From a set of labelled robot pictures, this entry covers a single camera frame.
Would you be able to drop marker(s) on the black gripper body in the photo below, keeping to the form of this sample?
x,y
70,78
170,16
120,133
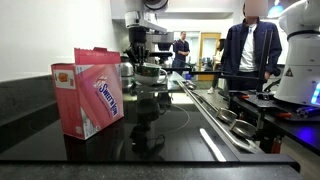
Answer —
x,y
137,39

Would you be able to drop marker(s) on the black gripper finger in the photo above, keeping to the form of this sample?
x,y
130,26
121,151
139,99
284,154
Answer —
x,y
146,53
131,55

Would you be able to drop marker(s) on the white green mug cup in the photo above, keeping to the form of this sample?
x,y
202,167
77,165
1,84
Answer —
x,y
150,74

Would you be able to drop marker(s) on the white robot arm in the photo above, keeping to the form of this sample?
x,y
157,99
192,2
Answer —
x,y
300,80

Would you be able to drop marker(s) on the stainless steel kettle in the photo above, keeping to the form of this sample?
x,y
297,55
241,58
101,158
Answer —
x,y
126,67

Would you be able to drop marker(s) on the steel coffee machine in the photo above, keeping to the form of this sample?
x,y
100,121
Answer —
x,y
159,46

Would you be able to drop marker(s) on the man in dark shirt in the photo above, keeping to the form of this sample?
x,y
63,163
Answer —
x,y
182,50

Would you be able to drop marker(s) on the pink Sweet'N Low box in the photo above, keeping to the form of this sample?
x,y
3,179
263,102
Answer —
x,y
88,91

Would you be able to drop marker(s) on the orange door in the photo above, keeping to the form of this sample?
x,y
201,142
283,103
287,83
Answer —
x,y
208,47

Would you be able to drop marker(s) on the woman in white top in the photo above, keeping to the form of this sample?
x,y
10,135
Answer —
x,y
217,64

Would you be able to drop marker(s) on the far stove knob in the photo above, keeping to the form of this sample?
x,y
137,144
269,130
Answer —
x,y
226,115

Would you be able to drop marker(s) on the stove knob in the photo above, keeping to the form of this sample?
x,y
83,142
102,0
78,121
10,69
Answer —
x,y
226,115
243,129

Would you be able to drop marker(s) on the person in navy jacket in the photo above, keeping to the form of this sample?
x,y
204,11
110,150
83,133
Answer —
x,y
244,47

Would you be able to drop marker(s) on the near stove knob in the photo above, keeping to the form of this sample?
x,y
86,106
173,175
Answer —
x,y
243,129

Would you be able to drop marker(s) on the black camera stand pole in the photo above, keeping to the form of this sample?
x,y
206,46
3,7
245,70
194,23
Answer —
x,y
264,57

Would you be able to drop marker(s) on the steel stove front rail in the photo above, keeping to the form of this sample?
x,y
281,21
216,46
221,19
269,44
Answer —
x,y
234,141

